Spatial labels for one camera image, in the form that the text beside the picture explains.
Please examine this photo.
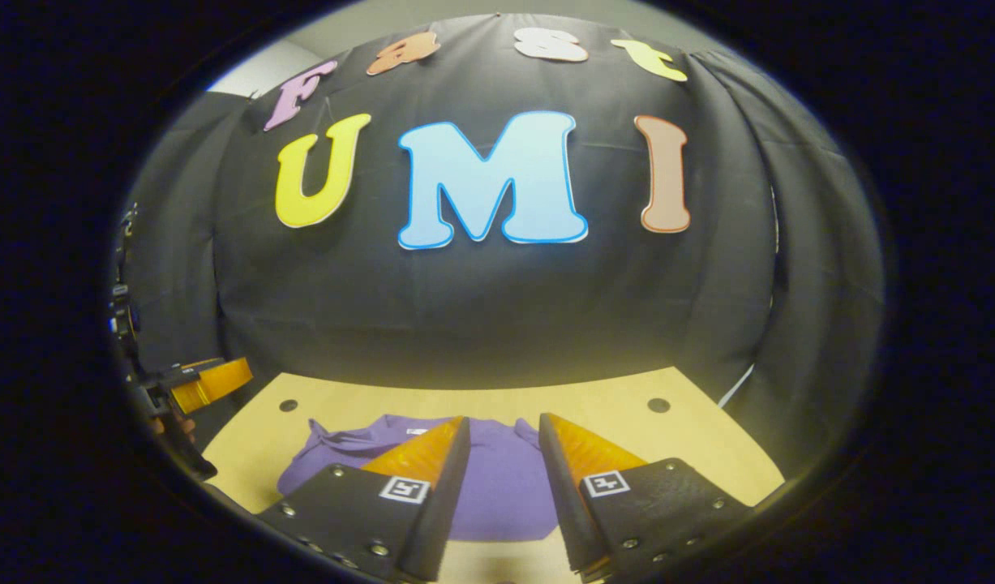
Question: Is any white strip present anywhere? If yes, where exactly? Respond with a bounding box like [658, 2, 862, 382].
[718, 363, 756, 408]

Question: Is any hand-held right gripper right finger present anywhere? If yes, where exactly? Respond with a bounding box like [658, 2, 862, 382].
[538, 412, 753, 583]

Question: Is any black backdrop cloth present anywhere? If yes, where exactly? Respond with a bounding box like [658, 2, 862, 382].
[112, 12, 886, 496]

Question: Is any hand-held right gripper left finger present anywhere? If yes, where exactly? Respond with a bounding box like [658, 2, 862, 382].
[254, 415, 472, 583]

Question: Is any purple knit shirt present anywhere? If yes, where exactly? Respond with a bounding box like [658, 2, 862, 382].
[277, 414, 561, 543]

